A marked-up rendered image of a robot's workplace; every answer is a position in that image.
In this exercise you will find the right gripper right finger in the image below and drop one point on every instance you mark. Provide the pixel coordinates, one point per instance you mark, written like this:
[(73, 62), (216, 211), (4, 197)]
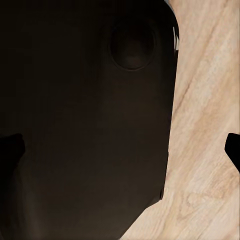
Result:
[(232, 149)]

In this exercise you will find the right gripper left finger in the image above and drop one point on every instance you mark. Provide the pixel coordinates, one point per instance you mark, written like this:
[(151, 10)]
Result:
[(12, 149)]

